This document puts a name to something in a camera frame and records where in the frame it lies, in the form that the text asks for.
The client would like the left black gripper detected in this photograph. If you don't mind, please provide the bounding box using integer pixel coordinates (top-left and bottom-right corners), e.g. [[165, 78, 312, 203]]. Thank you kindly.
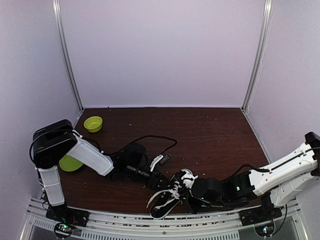
[[126, 163, 174, 191]]

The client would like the black white canvas sneaker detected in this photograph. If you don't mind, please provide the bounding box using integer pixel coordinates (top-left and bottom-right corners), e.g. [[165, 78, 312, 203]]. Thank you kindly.
[[146, 170, 191, 220]]

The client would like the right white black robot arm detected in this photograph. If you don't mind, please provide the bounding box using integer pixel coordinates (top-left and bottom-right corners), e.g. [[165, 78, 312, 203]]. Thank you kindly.
[[182, 132, 320, 221]]

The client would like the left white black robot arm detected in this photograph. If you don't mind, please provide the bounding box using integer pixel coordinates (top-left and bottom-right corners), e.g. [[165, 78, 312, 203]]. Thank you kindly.
[[29, 119, 169, 222]]

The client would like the right round led controller board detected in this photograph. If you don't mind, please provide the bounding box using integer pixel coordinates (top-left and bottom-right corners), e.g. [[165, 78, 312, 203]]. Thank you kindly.
[[254, 223, 275, 238]]

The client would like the round led controller board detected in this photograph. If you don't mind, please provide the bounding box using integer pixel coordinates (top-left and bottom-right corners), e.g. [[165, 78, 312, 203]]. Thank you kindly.
[[254, 223, 275, 238], [53, 222, 75, 239]]

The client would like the green plastic bowl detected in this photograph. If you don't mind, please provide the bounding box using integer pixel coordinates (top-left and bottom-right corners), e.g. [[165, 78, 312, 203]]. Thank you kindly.
[[83, 116, 103, 133]]

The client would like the green plastic plate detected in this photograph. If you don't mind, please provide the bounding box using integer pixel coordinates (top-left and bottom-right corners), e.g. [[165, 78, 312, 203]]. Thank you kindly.
[[59, 155, 83, 172]]

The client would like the left round led controller board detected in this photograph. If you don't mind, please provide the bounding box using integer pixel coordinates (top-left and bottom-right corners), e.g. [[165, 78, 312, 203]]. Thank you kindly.
[[53, 222, 75, 239]]

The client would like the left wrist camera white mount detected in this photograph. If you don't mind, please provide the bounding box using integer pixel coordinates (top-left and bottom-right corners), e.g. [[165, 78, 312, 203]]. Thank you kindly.
[[149, 153, 172, 172]]

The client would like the aluminium front rail frame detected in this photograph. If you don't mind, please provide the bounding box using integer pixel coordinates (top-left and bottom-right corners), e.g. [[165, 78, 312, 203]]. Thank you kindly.
[[17, 198, 311, 240]]

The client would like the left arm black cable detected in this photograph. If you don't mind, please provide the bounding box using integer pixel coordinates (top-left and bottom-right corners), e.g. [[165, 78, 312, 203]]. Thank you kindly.
[[28, 128, 178, 163]]

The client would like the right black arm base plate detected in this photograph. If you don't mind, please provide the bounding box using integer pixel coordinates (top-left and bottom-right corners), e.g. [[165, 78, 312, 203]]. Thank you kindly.
[[239, 207, 282, 226]]

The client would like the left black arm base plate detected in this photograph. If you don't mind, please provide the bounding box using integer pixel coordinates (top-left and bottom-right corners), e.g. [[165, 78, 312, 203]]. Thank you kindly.
[[45, 207, 90, 227]]

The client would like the right aluminium frame post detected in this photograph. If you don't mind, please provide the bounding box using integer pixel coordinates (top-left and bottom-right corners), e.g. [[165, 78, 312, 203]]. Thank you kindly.
[[242, 0, 274, 112]]

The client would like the aluminium frame post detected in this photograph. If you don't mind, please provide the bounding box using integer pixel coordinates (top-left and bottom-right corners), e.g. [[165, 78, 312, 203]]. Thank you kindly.
[[242, 0, 274, 112], [52, 0, 84, 112]]

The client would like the left aluminium frame post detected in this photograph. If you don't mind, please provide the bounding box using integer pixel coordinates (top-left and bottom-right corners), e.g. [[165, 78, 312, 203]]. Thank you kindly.
[[52, 0, 84, 112]]

